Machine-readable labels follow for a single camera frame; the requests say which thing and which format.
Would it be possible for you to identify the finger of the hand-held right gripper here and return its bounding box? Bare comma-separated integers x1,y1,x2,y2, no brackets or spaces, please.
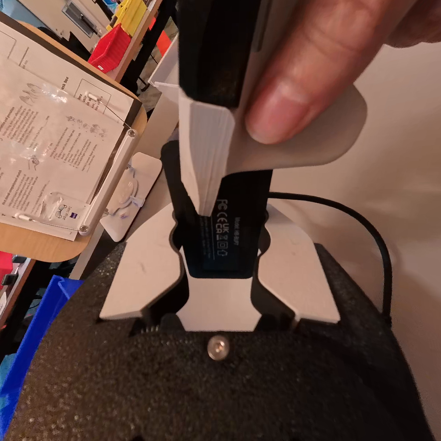
177,93,236,216

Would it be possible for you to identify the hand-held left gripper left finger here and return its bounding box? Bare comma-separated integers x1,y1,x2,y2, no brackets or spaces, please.
99,203,192,322

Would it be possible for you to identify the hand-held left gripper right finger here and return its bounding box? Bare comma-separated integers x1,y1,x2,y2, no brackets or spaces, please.
252,203,341,328

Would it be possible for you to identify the black usb hub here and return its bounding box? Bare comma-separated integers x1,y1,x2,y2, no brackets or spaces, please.
160,139,274,280

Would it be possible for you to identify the black usb cable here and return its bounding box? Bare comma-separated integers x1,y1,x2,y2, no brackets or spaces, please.
267,192,393,322

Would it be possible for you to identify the person's right hand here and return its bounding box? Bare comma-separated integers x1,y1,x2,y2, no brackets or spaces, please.
245,0,441,145

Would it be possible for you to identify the white plastic plate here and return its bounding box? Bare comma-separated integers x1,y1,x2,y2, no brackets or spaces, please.
99,152,163,242

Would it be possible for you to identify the yellow plastic bin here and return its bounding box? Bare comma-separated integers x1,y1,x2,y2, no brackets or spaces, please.
107,0,149,37

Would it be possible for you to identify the wooden board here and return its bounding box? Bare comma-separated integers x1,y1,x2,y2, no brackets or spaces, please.
0,12,149,263

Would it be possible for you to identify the blue plastic bin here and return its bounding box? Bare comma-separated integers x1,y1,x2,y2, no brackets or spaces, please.
0,274,85,431

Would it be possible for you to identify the white electrical box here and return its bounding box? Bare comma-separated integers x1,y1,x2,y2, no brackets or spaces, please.
33,0,107,40

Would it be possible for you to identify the red box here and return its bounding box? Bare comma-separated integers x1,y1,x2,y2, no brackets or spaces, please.
0,251,22,287

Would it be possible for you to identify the instruction sheet holder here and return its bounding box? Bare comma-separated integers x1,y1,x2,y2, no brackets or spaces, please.
0,19,139,242

